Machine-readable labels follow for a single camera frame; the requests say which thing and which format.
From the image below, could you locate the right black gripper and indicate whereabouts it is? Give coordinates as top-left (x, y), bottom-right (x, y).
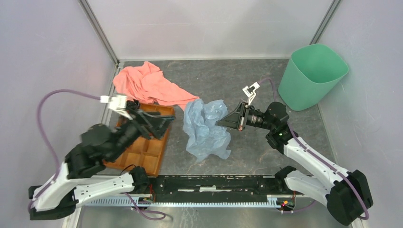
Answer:
top-left (216, 102), bottom-right (274, 131)

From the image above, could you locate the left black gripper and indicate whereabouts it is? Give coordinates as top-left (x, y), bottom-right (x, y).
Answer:
top-left (109, 105), bottom-right (178, 162)

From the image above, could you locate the blue plastic trash bag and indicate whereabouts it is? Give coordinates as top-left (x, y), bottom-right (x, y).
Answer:
top-left (182, 99), bottom-right (231, 162)

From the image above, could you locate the green trash bin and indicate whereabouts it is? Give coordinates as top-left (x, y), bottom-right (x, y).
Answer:
top-left (278, 44), bottom-right (349, 111)

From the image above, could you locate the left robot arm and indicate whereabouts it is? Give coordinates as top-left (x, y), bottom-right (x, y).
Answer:
top-left (28, 109), bottom-right (175, 220)

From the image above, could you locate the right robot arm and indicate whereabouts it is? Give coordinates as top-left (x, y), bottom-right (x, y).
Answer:
top-left (216, 102), bottom-right (374, 226)

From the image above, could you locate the black bag roll top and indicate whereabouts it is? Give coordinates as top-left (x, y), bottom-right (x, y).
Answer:
top-left (125, 100), bottom-right (140, 114)

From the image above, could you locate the orange compartment tray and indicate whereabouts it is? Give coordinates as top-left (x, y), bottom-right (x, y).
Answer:
top-left (104, 104), bottom-right (175, 176)

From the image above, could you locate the pink cloth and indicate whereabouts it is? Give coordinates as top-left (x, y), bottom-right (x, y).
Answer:
top-left (113, 61), bottom-right (199, 110)

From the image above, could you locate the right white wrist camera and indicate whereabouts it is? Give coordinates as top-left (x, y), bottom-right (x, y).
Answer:
top-left (242, 82), bottom-right (260, 105)

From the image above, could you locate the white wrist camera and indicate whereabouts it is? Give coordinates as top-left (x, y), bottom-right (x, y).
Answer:
top-left (99, 95), bottom-right (133, 120)
top-left (242, 82), bottom-right (260, 105)

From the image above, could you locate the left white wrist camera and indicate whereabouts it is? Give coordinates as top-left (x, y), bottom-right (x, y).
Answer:
top-left (99, 95), bottom-right (133, 120)

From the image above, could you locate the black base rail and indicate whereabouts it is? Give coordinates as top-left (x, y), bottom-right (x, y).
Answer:
top-left (133, 175), bottom-right (293, 203)

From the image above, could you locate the white toothed cable duct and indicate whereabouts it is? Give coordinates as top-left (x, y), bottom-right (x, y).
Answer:
top-left (86, 196), bottom-right (282, 209)

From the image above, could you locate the left aluminium corner post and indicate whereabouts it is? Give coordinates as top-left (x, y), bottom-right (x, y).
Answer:
top-left (78, 0), bottom-right (120, 66)

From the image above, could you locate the aluminium corner post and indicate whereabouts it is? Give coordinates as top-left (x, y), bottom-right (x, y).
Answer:
top-left (78, 0), bottom-right (120, 66)
top-left (309, 0), bottom-right (342, 45)

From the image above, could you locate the right aluminium corner post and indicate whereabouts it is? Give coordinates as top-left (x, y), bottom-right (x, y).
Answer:
top-left (309, 0), bottom-right (342, 45)

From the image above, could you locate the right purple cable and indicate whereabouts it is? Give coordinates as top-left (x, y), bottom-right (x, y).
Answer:
top-left (258, 78), bottom-right (371, 221)

